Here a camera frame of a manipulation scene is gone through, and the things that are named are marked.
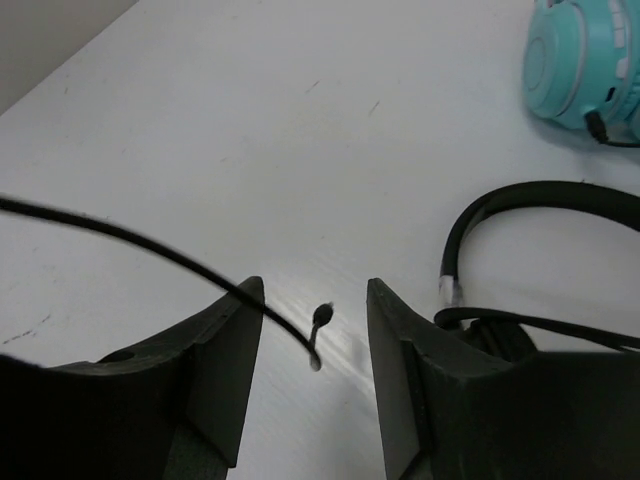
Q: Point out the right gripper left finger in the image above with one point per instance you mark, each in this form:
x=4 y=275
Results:
x=172 y=406

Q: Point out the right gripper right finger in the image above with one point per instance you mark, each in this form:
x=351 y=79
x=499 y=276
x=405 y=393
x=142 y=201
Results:
x=449 y=411

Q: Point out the teal headphones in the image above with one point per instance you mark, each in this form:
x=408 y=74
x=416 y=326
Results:
x=580 y=68

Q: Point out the black headphones left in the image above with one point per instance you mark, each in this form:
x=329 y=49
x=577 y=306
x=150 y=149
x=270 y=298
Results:
x=500 y=333

